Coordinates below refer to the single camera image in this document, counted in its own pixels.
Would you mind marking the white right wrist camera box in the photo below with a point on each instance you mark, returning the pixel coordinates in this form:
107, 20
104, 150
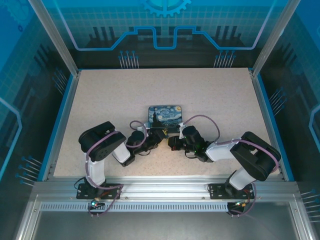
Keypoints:
182, 125

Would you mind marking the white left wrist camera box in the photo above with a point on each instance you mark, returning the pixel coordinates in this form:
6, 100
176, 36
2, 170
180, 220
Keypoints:
143, 127

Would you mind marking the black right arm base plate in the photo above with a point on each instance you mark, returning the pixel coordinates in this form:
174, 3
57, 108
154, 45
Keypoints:
218, 192

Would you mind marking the aluminium table side rail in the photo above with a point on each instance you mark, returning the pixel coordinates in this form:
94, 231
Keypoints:
267, 120
63, 120

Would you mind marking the aluminium frame post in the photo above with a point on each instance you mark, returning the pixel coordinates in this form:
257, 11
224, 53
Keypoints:
56, 37
275, 37

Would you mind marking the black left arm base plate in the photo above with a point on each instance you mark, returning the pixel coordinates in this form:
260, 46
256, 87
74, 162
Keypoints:
83, 193

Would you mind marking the aluminium mounting rail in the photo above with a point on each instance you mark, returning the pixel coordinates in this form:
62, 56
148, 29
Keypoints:
165, 186

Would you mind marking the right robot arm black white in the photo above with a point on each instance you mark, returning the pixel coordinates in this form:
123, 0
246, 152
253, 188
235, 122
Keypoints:
250, 152

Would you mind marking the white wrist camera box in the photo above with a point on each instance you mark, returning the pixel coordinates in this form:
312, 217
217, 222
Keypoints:
182, 125
143, 127

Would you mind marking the starry night print tin box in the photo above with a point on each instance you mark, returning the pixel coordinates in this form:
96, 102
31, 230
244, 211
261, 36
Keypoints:
170, 117

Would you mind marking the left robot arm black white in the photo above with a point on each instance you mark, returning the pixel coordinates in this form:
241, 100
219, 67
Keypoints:
100, 147

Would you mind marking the small connector board with LED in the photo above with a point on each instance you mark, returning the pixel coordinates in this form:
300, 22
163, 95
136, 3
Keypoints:
95, 203
241, 203

